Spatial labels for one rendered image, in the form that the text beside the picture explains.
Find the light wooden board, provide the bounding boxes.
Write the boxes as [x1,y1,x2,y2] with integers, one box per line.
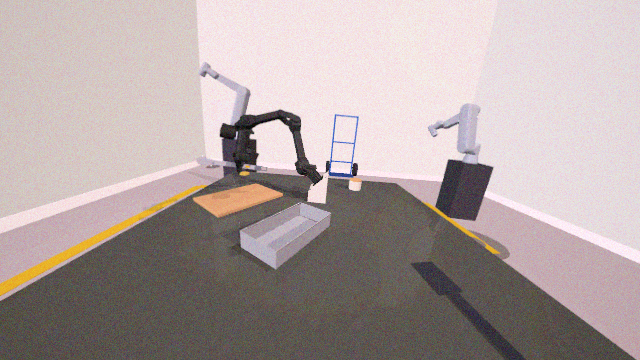
[194,184,283,217]

